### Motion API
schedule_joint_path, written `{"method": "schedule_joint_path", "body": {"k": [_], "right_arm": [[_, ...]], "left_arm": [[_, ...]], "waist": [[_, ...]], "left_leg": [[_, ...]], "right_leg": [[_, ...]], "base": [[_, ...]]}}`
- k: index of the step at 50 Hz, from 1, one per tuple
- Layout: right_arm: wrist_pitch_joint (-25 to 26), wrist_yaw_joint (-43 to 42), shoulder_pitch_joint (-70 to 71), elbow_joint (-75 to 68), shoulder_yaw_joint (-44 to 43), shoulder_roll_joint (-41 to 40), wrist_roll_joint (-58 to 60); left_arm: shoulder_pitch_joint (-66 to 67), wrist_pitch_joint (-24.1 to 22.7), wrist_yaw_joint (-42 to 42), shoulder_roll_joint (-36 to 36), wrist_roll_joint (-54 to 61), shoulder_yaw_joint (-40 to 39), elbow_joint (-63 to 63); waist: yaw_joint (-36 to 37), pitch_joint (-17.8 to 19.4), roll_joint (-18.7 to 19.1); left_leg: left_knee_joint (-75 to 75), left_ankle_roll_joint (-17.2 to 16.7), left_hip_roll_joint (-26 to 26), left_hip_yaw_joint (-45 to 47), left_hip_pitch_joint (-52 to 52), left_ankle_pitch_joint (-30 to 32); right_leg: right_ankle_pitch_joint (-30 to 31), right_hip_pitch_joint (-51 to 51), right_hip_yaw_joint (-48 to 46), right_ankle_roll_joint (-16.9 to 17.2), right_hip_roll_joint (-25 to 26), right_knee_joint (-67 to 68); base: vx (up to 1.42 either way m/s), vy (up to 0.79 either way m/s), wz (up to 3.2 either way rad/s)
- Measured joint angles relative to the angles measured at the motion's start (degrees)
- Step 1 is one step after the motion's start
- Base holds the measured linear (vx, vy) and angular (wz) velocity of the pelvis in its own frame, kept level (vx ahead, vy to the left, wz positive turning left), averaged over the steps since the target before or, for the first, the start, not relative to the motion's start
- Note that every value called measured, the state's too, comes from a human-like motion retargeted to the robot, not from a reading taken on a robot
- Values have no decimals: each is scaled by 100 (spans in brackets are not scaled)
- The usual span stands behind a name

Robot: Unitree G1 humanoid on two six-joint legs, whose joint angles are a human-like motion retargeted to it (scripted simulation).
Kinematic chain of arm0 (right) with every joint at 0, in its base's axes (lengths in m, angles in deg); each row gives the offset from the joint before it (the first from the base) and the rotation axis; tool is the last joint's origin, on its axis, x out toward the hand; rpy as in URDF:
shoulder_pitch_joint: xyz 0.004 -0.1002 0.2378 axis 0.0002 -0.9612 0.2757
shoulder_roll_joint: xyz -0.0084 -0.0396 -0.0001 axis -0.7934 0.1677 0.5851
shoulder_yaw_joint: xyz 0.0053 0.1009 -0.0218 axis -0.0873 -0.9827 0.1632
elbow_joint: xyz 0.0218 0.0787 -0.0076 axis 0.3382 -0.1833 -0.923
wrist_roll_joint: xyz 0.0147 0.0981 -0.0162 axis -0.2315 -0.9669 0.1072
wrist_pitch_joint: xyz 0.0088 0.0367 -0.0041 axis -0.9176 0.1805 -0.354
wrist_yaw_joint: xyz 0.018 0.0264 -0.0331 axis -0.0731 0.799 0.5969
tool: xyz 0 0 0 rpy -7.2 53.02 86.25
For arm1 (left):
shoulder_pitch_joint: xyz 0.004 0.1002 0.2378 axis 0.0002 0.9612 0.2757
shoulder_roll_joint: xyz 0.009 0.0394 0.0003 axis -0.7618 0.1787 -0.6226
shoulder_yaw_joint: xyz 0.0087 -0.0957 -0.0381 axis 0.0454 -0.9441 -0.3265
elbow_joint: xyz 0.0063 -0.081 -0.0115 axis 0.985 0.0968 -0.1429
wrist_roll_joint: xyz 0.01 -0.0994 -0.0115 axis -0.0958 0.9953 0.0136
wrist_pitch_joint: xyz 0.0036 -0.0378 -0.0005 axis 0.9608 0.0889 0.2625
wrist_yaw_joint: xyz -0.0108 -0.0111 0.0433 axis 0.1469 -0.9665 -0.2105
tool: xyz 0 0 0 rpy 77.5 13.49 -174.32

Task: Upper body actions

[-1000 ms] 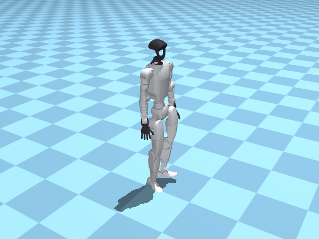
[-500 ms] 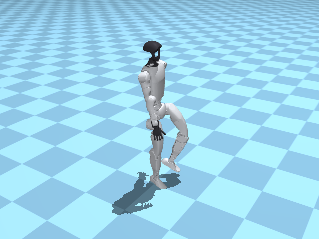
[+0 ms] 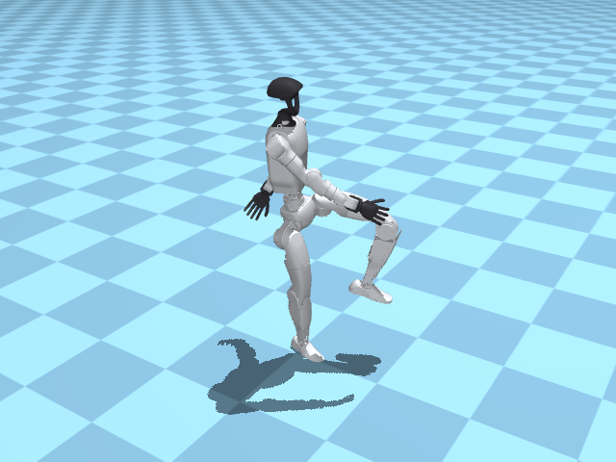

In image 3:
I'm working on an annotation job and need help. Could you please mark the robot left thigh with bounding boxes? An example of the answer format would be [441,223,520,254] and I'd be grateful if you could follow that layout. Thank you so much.
[310,191,398,241]

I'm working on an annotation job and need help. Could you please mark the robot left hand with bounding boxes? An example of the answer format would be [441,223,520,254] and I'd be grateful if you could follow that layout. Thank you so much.
[244,181,273,220]

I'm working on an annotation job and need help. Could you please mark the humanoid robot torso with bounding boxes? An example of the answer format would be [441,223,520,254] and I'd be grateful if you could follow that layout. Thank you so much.
[266,116,317,232]

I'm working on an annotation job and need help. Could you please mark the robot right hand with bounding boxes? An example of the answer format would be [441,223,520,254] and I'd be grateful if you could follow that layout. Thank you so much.
[345,195,390,225]

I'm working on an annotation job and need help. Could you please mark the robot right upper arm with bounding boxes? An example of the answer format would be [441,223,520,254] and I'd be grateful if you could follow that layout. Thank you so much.
[266,133,321,188]

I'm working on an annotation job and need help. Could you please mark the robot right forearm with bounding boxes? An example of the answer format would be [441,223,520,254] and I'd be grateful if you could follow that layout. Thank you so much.
[306,172,359,210]

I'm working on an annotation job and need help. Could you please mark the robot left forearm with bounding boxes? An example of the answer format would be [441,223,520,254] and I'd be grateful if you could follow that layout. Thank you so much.
[263,177,272,193]

